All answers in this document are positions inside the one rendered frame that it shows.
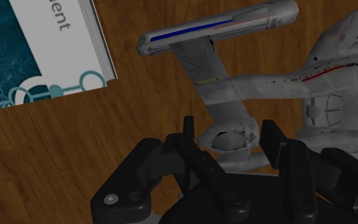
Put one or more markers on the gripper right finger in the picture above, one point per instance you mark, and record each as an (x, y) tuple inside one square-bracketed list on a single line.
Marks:
[(302, 173)]

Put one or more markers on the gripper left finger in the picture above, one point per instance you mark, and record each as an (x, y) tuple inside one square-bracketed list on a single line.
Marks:
[(154, 173)]

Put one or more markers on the grey spaceship model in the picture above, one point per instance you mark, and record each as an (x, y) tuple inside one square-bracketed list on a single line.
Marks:
[(330, 83)]

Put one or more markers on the white and teal book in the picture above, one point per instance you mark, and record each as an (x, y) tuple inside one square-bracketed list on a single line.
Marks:
[(42, 46)]

